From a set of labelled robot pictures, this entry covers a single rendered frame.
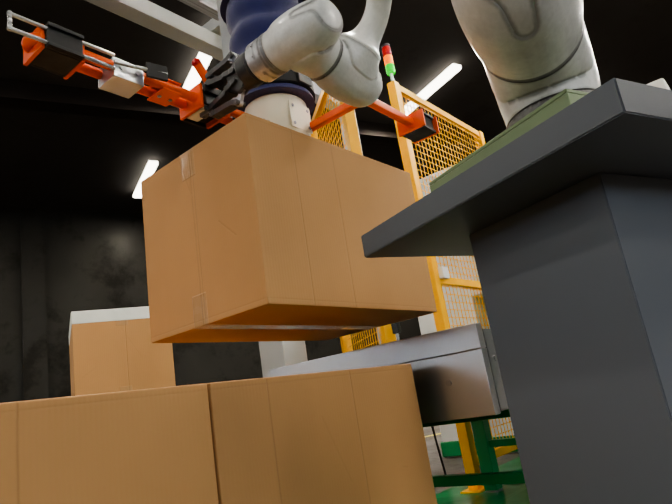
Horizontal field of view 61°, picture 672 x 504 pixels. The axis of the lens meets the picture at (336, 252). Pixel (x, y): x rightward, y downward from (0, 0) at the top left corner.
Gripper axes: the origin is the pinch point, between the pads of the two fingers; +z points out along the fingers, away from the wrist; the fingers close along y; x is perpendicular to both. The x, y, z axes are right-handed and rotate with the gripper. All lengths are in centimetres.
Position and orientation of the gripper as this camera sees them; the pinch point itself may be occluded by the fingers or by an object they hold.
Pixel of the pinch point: (200, 104)
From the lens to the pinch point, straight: 143.2
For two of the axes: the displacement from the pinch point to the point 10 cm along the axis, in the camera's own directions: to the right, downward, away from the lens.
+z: -7.6, 2.7, 5.9
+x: 6.4, 1.0, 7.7
